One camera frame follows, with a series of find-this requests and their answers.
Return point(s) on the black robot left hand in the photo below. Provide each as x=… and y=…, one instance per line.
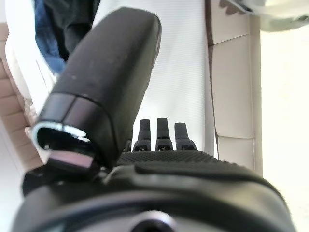
x=108, y=67

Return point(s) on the black garment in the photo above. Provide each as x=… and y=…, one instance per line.
x=72, y=21

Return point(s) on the large bed, beige cover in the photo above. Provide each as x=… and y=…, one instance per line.
x=183, y=72

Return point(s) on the brown tufted headboard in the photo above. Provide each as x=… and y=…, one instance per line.
x=14, y=101

